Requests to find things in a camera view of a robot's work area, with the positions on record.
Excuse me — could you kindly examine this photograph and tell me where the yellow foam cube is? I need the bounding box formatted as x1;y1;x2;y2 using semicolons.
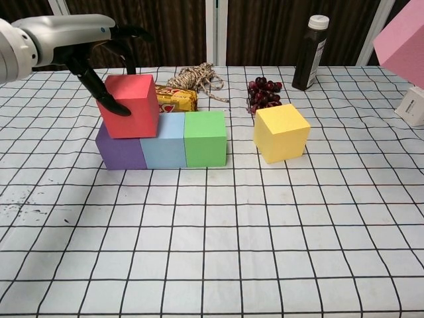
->
253;103;311;165

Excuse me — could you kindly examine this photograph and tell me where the red foam cube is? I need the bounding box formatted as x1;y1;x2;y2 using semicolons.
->
95;74;163;139

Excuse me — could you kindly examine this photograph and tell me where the green foam cube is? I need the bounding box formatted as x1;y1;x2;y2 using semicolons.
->
184;111;228;168

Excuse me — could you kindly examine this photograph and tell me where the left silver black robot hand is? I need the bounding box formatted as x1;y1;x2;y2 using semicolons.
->
11;13;155;117

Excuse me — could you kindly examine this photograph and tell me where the golden biscuit packet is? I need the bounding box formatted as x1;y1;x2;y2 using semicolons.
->
154;84;199;113

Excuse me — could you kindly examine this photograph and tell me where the dark bottle white cap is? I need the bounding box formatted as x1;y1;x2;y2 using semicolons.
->
291;15;331;91

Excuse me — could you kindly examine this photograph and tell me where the dark red grape bunch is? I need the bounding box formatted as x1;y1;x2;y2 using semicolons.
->
245;76;284;116

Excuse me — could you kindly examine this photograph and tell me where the white cardboard box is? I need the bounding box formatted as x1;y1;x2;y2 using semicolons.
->
394;86;424;127

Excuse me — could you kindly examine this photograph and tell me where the pink foam cube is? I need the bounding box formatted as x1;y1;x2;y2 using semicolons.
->
372;0;424;90

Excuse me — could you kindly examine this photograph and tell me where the light blue foam cube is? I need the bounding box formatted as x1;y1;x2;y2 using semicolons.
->
139;111;187;169

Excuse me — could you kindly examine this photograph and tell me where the white partition post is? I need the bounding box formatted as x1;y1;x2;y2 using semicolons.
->
356;0;397;66
204;0;228;67
48;0;90;70

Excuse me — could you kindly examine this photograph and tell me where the braided rope bundle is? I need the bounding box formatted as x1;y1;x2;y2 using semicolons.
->
166;62;231;103

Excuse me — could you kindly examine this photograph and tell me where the purple foam cube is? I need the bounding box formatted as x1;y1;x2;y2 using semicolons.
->
95;125;148;171

